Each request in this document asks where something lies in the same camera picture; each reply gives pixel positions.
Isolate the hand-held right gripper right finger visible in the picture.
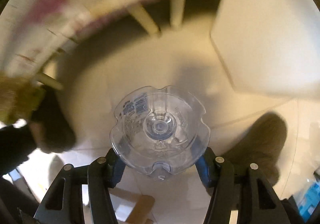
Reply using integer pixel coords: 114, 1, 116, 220
195, 138, 304, 224

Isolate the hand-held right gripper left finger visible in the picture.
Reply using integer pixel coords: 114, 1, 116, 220
34, 148, 125, 224

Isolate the yellow green packet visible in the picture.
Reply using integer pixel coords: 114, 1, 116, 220
0, 70, 47, 124

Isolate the clear plastic bottle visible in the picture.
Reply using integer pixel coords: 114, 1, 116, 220
109, 85, 210, 181

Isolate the white plastic bin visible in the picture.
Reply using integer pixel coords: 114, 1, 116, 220
210, 0, 320, 98

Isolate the blue box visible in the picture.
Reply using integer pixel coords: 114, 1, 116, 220
299, 184, 320, 218

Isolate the floral tablecloth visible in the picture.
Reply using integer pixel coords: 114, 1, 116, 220
0, 0, 225, 82

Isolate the white table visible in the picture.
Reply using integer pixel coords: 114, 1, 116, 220
31, 0, 225, 90

